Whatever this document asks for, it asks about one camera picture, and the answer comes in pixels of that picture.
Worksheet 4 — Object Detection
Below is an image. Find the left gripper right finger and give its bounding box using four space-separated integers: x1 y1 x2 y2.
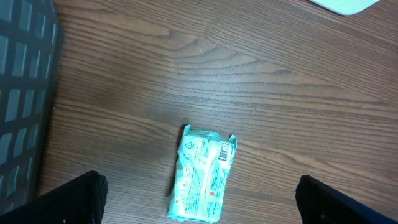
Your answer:
295 175 397 224

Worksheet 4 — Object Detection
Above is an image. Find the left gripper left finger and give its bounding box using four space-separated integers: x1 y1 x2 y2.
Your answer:
1 170 108 224

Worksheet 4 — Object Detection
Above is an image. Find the teal snack packet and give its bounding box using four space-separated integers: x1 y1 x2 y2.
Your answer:
167 125 237 223

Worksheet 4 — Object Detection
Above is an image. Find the white barcode scanner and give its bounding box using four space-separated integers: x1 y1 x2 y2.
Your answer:
310 0 379 16

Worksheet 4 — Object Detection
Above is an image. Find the grey plastic mesh basket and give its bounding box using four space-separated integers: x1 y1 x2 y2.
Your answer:
1 0 63 213

